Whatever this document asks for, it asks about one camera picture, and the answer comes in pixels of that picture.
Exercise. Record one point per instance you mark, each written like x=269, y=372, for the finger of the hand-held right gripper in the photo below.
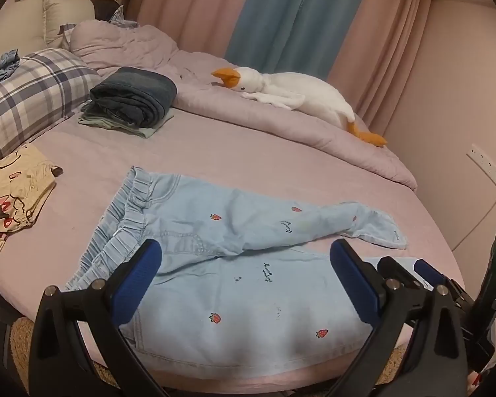
x=428, y=272
x=392, y=268

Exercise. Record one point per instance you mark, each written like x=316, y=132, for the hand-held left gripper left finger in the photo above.
x=136, y=281

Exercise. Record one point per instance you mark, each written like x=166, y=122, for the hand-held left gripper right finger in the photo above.
x=351, y=281

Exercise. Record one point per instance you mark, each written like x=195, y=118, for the light blue strawberry pants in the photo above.
x=231, y=297

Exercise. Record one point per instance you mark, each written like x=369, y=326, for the white power strip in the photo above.
x=488, y=164

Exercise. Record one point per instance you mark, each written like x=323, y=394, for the folded green garment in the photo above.
x=145, y=131

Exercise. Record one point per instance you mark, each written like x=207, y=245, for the cream cartoon print garment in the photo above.
x=16, y=182

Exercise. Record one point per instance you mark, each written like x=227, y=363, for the pink quilt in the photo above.
x=239, y=124

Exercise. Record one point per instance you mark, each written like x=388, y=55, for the folded dark blue jeans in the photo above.
x=136, y=91

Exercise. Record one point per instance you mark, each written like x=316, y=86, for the white goose plush toy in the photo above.
x=306, y=91

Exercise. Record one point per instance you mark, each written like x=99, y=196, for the plaid pillow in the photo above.
x=29, y=87

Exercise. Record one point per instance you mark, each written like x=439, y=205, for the pink curtain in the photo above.
x=380, y=41
x=190, y=4

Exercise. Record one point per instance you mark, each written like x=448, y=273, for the crumpled blue denim garment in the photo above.
x=0, y=68

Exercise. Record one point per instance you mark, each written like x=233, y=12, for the blue checked cloth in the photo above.
x=122, y=18

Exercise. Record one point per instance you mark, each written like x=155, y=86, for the blue curtain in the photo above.
x=281, y=20

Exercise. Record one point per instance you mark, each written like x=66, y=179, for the beige pillow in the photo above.
x=66, y=16
x=12, y=29

